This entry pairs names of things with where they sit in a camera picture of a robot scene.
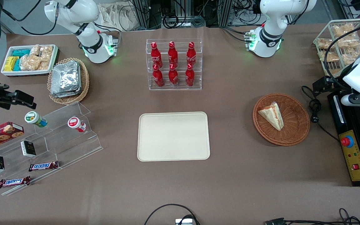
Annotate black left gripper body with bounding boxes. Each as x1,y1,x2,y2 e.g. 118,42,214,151
326,79,353,94

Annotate triangular sandwich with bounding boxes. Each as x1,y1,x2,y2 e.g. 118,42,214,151
258,102,284,131

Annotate round brown wicker basket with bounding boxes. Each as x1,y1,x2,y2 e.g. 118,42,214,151
252,93,311,147

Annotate oval light wicker basket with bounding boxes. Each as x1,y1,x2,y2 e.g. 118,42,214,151
47,58,90,105

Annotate beige plastic tray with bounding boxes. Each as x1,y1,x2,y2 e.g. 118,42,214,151
137,112,211,162

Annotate green lidded cup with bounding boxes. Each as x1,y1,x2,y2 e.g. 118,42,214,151
24,111,48,128

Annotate white rectangular plastic bin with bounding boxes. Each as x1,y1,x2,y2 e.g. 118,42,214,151
1,44,59,77

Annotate yellow snack packet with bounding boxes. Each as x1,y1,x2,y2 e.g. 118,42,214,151
4,56,19,72

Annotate stacked silver foil containers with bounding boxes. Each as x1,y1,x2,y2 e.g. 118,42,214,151
50,61,82,98

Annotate red emergency stop button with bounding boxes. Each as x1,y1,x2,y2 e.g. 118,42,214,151
341,136,355,148

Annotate red lidded cup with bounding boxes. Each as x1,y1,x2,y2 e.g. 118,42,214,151
67,117,87,133

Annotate clear acrylic stepped display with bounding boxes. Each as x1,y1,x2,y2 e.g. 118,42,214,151
0,101,103,196

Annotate Snickers chocolate bar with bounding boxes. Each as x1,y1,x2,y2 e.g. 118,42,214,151
28,161,60,172
0,176,31,189

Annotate black machine with yellow panel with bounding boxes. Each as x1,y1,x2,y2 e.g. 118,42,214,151
327,89,360,187

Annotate white cloth bag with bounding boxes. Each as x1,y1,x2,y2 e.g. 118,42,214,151
98,2,138,32

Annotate red cola bottle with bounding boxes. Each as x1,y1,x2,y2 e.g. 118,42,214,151
168,41,178,67
185,63,195,87
151,42,163,68
168,64,179,87
152,64,164,88
186,42,197,66

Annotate clear acrylic bottle rack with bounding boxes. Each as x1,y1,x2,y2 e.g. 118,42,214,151
146,39,203,91

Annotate black power cable with plug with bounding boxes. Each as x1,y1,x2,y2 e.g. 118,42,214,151
301,86,340,143

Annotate white wire basket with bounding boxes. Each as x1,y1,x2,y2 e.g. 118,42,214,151
312,18,360,77

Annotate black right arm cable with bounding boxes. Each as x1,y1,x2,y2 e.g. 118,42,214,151
1,0,59,35

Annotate black base cables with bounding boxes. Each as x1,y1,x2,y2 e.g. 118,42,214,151
220,26,250,43

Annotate aluminium frame post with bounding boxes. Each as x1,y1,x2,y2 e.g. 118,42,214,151
217,0,232,27
133,0,151,30

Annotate black cable with connector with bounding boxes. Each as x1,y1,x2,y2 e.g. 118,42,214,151
264,208,360,225

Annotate coiled black cable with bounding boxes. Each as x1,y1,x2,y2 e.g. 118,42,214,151
162,14,179,29

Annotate black looped cable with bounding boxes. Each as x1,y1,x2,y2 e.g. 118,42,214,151
144,204,201,225

